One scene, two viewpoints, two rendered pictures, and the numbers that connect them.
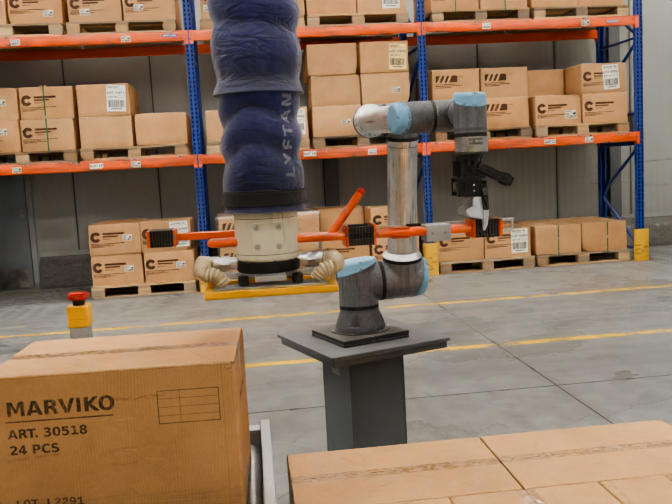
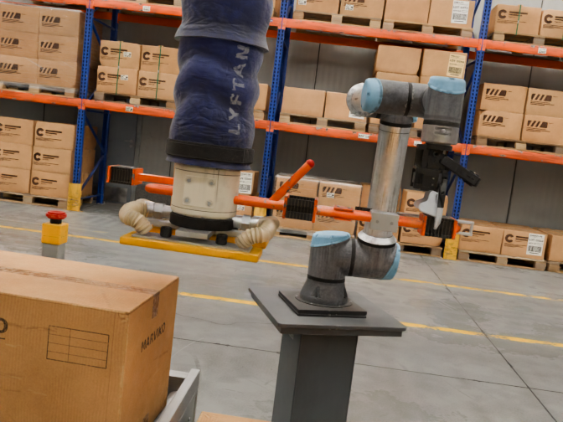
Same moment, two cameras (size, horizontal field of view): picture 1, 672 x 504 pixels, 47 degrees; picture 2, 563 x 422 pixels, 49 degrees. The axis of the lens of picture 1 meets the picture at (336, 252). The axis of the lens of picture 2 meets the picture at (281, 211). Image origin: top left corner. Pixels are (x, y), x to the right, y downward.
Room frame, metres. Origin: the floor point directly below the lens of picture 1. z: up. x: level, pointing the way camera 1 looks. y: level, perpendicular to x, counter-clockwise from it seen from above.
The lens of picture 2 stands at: (0.53, -0.30, 1.39)
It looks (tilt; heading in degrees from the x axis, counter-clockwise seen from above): 7 degrees down; 10
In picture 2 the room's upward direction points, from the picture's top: 7 degrees clockwise
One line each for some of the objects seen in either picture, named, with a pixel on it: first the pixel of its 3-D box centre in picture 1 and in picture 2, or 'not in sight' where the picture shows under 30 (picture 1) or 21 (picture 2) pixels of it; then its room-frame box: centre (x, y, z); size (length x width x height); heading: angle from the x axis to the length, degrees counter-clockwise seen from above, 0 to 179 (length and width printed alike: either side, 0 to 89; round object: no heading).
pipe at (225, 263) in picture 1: (268, 264); (202, 219); (2.07, 0.18, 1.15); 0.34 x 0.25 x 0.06; 97
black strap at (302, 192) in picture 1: (264, 197); (210, 151); (2.07, 0.18, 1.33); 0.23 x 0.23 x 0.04
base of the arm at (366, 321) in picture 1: (359, 316); (324, 287); (2.92, -0.08, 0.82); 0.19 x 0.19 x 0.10
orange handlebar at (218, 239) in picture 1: (334, 232); (283, 200); (2.21, 0.00, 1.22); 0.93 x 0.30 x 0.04; 97
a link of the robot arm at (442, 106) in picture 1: (452, 115); (430, 101); (2.25, -0.36, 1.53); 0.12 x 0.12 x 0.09; 10
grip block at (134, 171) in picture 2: (162, 237); (125, 175); (2.29, 0.51, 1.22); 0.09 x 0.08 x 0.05; 7
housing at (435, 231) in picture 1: (435, 232); (383, 220); (2.12, -0.28, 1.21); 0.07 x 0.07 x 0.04; 7
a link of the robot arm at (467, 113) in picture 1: (469, 114); (444, 101); (2.15, -0.39, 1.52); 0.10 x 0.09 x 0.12; 10
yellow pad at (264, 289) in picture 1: (270, 283); (193, 240); (1.97, 0.17, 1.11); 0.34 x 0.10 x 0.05; 97
